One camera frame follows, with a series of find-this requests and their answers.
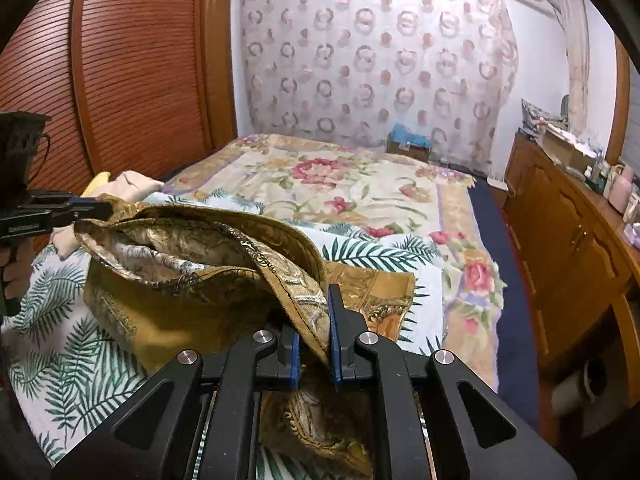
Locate person's left hand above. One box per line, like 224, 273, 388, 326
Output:
0, 238, 35, 299

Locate circle patterned wall curtain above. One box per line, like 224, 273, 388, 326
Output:
239, 0, 518, 174

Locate yellow pikachu plush toy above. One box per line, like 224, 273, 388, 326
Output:
81, 171, 111, 197

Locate navy blue mattress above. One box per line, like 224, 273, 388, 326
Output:
469, 179, 540, 430

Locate purple small container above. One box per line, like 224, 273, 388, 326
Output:
623, 222, 640, 249

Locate palm leaf bed sheet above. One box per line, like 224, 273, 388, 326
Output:
2, 193, 444, 479

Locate pink thermos jug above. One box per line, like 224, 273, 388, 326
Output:
608, 165, 634, 214

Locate cream tied window curtain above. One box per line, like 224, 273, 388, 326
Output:
558, 0, 590, 136

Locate cardboard box on cabinet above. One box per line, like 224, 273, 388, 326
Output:
537, 125, 598, 174

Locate floral bed quilt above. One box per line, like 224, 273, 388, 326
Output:
164, 134, 506, 387

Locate wooden side cabinet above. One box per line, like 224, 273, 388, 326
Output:
502, 131, 640, 411

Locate beige folded cloth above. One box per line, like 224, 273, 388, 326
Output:
50, 170, 164, 260

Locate gold patterned brown garment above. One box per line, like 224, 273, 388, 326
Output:
74, 200, 416, 478

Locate patterned cushion on cabinet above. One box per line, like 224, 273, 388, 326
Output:
520, 99, 568, 139

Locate blue item on box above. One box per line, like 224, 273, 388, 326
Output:
386, 122, 431, 162

